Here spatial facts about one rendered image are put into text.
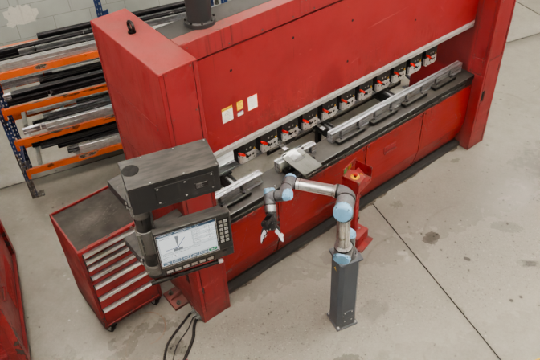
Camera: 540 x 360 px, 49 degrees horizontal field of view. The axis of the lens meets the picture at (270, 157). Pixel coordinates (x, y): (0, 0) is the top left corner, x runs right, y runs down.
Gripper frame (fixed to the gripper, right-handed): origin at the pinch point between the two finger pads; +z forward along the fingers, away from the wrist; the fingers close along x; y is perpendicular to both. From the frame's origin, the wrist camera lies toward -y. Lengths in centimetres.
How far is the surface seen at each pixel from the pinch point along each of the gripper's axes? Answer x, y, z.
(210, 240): 18.5, -43.4, -4.2
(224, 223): 7.7, -45.1, -13.1
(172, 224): 29, -66, -14
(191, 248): 28, -50, 0
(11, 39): 416, 171, -276
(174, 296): 123, 68, 36
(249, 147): 28, 34, -70
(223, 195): 54, 39, -38
